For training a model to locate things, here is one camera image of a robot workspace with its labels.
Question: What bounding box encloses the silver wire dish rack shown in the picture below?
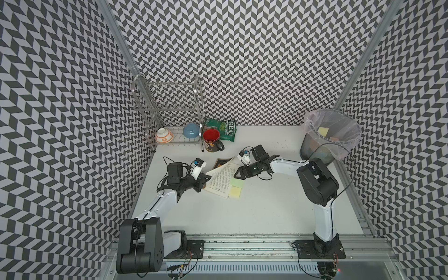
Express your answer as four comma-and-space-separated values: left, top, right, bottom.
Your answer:
131, 75, 206, 152

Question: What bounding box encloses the green sticky note middle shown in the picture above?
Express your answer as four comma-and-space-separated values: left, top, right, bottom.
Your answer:
231, 178, 245, 189

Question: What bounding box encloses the green snack bag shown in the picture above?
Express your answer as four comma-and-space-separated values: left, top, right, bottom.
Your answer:
205, 118, 237, 142

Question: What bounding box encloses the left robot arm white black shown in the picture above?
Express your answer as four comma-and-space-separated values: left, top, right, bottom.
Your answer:
116, 158, 212, 277

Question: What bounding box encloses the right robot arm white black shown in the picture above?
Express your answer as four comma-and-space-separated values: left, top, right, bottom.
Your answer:
234, 145, 339, 246

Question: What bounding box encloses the yellow sticky note in bin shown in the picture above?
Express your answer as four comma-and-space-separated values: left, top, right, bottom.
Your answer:
317, 127, 329, 137

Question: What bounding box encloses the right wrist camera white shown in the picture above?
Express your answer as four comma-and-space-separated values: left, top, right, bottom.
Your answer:
238, 149, 251, 166

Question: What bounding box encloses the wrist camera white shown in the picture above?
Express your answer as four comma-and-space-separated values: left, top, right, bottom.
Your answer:
238, 149, 251, 166
190, 157, 207, 180

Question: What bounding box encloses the mesh trash bin with liner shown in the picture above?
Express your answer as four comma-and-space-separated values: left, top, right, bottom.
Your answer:
300, 109, 362, 166

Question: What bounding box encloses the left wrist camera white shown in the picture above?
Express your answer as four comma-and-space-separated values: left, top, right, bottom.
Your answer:
190, 157, 207, 180

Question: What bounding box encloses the brown black scroll book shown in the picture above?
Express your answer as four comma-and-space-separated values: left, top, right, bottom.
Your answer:
204, 158, 242, 198

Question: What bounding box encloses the blue ceramic bowl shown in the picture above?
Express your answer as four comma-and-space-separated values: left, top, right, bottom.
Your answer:
183, 123, 200, 139

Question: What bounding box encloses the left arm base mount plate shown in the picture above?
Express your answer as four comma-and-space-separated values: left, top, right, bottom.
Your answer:
164, 239, 205, 259

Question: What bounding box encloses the white orange patterned bowl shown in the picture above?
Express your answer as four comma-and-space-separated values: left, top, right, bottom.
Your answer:
155, 128, 174, 144

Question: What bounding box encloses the aluminium front rail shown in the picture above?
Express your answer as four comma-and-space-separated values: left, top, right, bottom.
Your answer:
98, 234, 407, 280

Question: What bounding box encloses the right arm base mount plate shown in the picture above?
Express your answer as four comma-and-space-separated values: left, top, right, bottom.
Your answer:
292, 238, 347, 260

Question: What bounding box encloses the yellow sticky note bottom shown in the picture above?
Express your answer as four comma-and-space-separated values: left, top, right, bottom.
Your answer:
229, 186, 242, 199

